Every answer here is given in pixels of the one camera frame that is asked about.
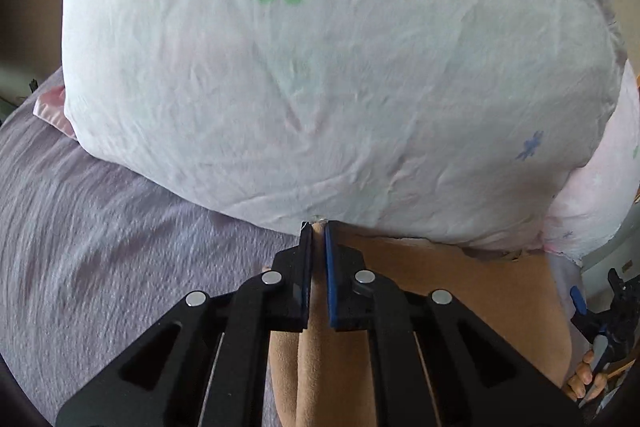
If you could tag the purple bed sheet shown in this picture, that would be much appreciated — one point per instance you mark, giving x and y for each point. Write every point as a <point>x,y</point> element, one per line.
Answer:
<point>100,232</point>

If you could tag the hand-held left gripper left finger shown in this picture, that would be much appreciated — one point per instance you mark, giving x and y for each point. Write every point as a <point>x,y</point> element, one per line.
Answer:
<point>303,272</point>

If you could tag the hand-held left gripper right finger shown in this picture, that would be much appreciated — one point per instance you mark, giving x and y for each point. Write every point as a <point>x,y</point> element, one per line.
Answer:
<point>332,277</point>

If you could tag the white flower-print pillowcase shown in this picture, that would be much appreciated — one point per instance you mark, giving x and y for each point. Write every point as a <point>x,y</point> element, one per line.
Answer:
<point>350,72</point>

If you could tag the pink cloth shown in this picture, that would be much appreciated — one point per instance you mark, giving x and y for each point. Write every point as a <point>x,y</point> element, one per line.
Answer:
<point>52,109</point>

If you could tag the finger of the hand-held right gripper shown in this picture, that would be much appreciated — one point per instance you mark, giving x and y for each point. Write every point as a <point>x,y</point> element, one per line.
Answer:
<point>578,302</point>

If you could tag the person's right hand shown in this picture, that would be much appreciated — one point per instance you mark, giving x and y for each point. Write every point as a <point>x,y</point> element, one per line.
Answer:
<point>580,377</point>

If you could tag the tan pillow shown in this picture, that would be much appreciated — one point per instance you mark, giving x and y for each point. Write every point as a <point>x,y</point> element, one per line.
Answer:
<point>480,307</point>

